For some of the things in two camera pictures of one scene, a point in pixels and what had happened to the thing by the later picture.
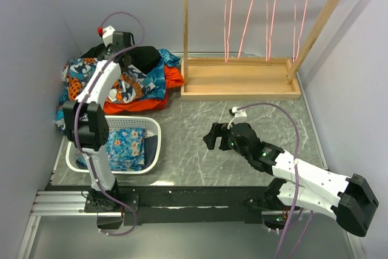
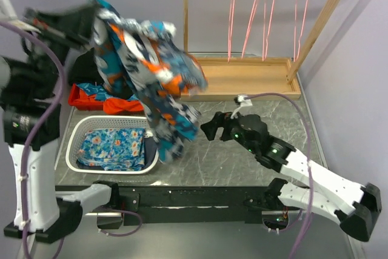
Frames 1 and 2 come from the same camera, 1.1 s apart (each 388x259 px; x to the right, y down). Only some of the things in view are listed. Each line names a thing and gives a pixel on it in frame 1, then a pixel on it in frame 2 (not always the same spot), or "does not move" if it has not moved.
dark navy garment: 150,149 does not move
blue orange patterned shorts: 134,85 → 140,60
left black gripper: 108,48 → 72,26
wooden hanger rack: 254,79 does not move
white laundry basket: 151,125 does not move
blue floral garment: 125,149 does not move
